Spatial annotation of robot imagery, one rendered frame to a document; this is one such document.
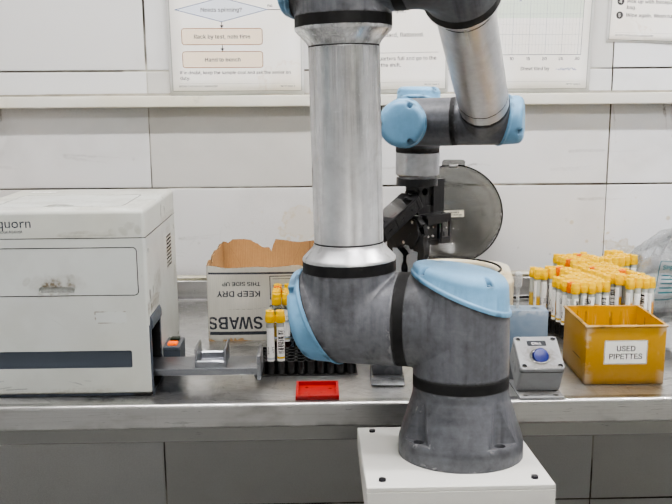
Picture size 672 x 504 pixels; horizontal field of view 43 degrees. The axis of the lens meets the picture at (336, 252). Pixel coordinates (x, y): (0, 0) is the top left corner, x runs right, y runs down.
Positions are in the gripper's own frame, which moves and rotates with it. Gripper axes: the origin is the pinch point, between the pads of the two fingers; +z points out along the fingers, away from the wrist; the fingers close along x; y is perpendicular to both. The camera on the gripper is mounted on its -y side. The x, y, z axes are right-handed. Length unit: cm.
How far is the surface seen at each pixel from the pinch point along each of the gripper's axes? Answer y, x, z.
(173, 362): -37.4, 15.6, 9.0
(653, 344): 22.0, -34.6, 5.5
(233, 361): -29.7, 9.6, 8.9
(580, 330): 15.5, -25.2, 4.1
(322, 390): -20.7, -2.4, 12.6
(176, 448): -9, 69, 50
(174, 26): -7, 66, -48
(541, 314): 15.5, -17.4, 3.0
